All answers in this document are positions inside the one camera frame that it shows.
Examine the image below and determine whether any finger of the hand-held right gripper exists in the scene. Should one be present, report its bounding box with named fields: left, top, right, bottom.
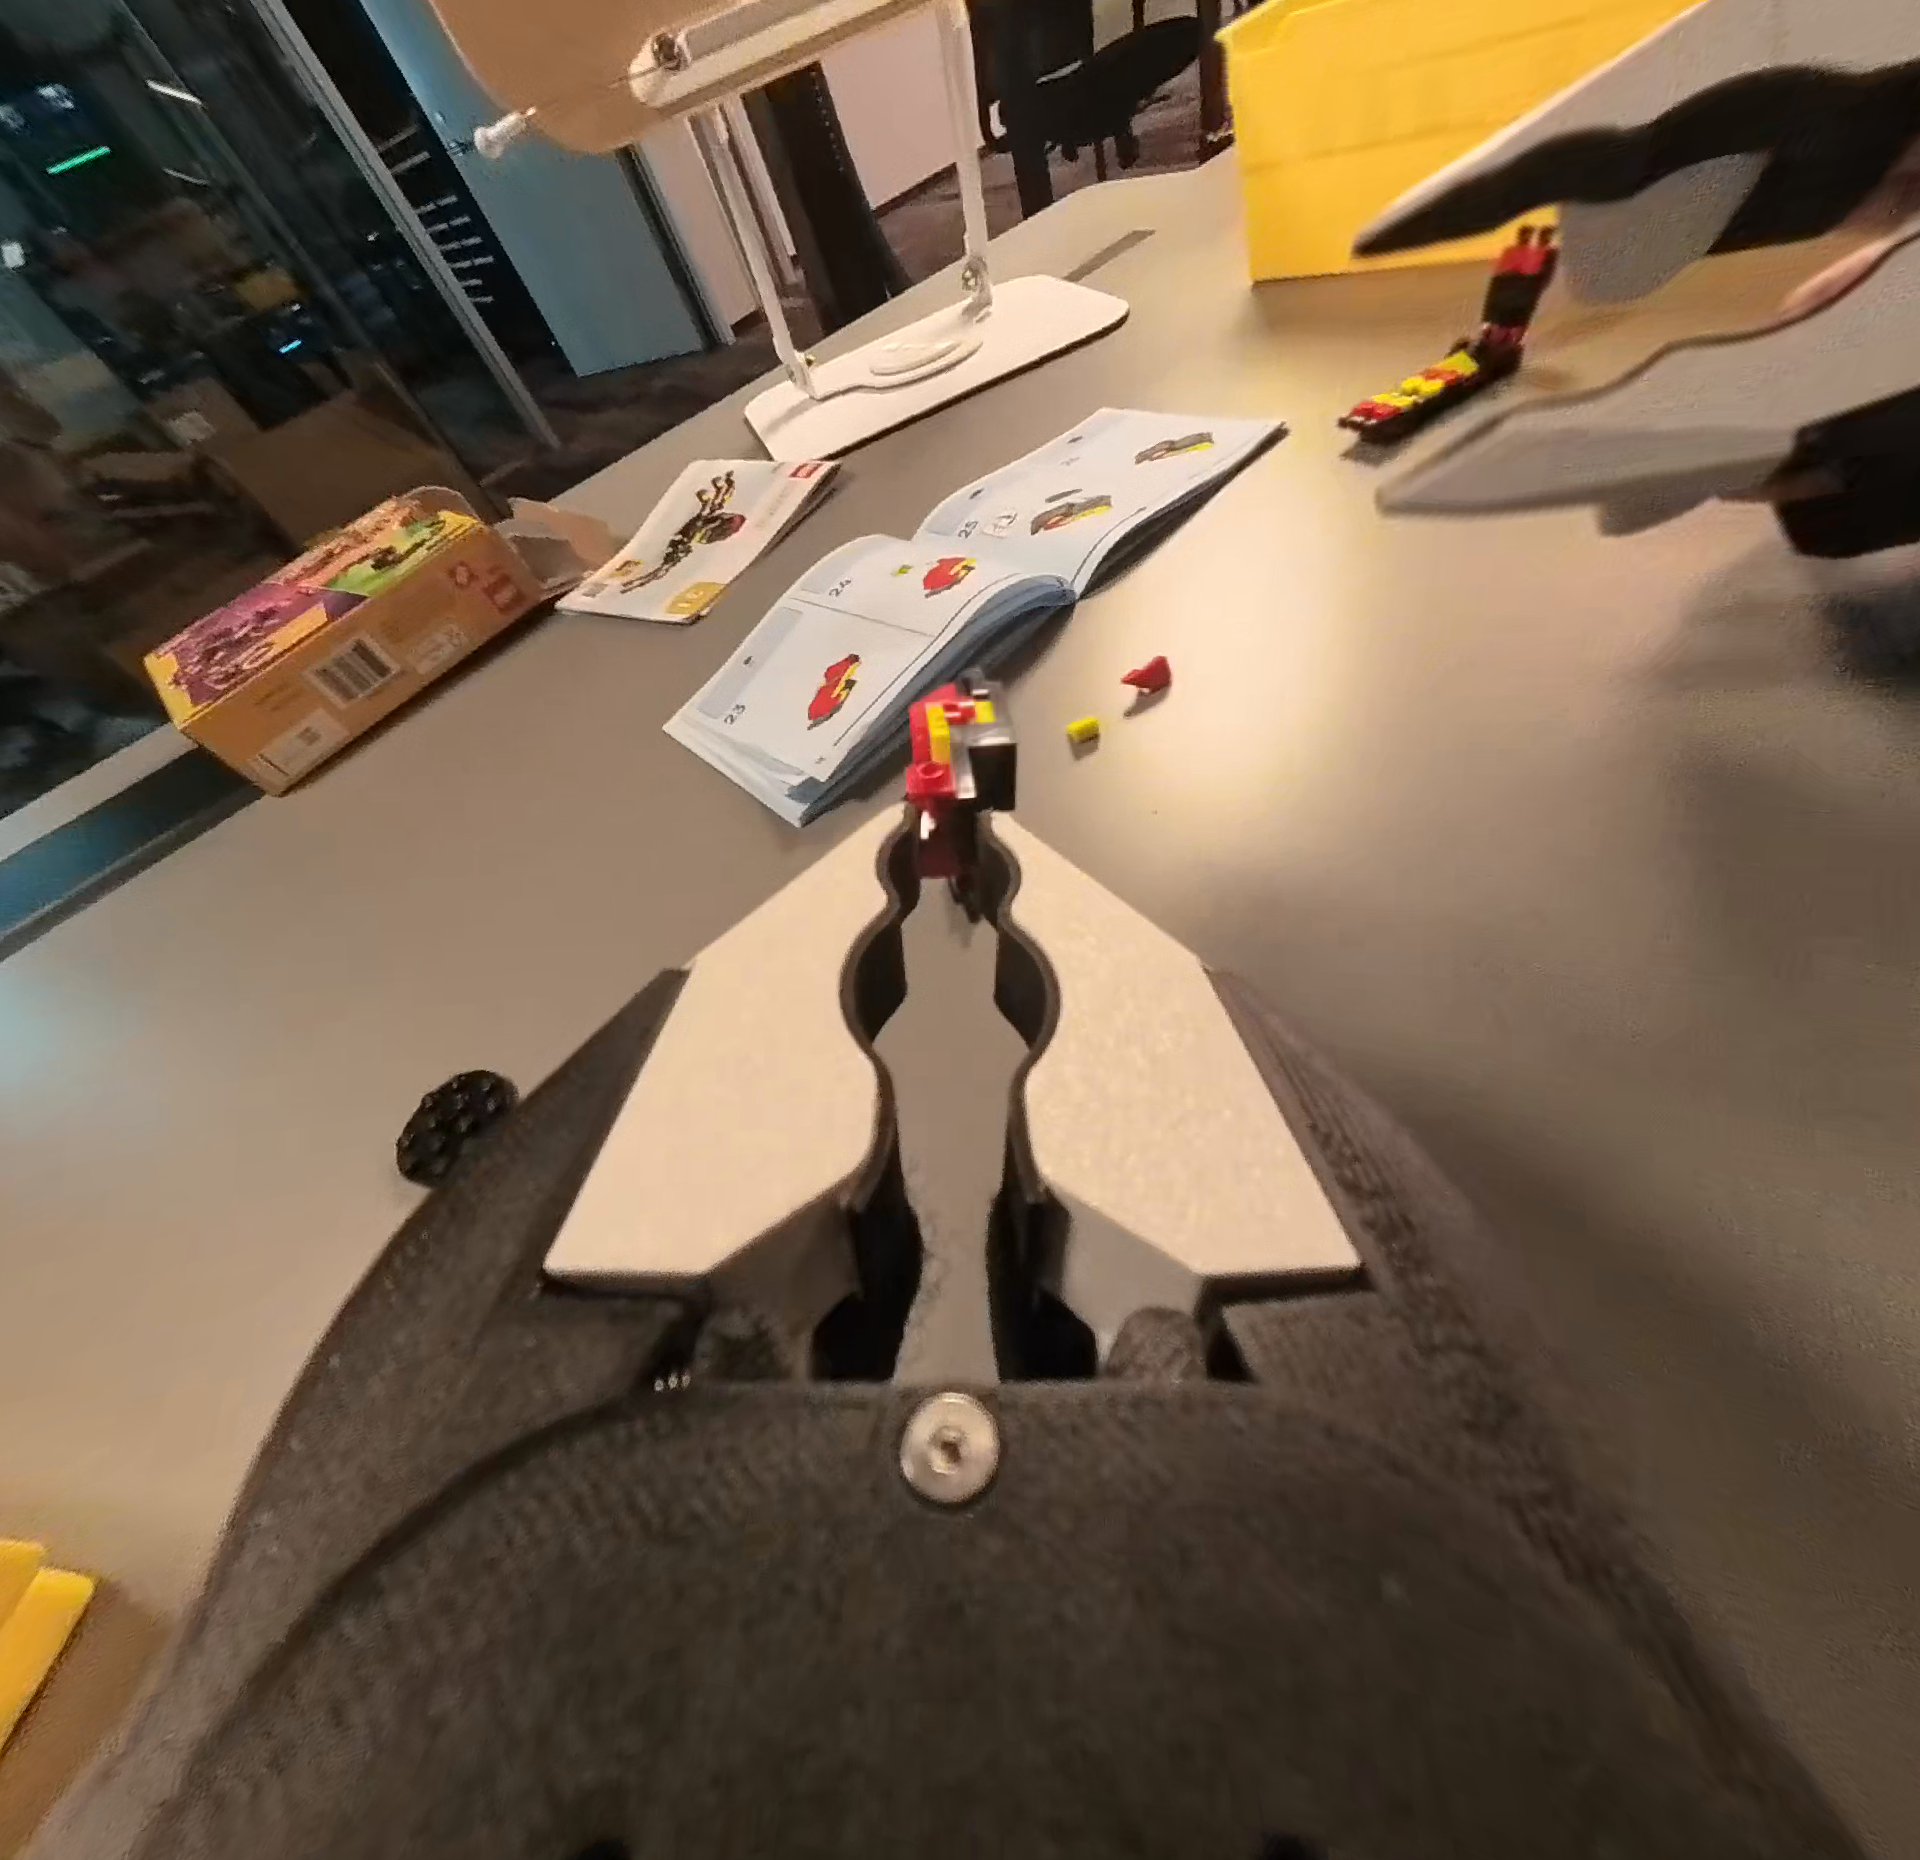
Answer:
left=1350, top=0, right=1920, bottom=305
left=1373, top=240, right=1920, bottom=540

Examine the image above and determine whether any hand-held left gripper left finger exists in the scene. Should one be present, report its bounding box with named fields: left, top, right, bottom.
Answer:
left=539, top=810, right=920, bottom=1338

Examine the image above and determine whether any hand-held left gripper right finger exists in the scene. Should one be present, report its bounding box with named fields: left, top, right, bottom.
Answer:
left=982, top=815, right=1366, bottom=1329

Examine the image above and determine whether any long red yellow lego assembly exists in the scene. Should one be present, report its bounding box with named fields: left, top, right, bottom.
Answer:
left=1335, top=222, right=1566, bottom=444

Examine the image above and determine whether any red yellow lego body assembly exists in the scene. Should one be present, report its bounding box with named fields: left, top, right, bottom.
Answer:
left=899, top=667, right=1026, bottom=920

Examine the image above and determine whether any lego instruction booklet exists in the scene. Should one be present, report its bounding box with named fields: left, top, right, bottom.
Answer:
left=553, top=456, right=846, bottom=629
left=660, top=403, right=1292, bottom=829

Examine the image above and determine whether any yellow plastic bin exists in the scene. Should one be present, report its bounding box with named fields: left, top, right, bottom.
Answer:
left=1211, top=0, right=1789, bottom=289
left=0, top=1533, right=97, bottom=1745

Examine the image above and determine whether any round black lego piece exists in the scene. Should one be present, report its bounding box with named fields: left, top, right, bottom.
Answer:
left=391, top=1065, right=522, bottom=1190

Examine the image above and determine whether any closed lego instruction booklet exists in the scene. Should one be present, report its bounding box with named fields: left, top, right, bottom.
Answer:
left=553, top=456, right=846, bottom=629

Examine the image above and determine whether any colourful cardboard lego box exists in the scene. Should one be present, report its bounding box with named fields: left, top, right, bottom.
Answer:
left=142, top=483, right=620, bottom=800

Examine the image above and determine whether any person's right hand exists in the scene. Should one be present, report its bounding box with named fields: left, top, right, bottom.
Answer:
left=1774, top=222, right=1920, bottom=324

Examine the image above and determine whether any black office chair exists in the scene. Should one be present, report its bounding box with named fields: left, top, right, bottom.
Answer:
left=971, top=0, right=1206, bottom=181

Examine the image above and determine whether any pile of cardboard boxes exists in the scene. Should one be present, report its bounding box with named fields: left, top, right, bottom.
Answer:
left=73, top=374, right=511, bottom=587

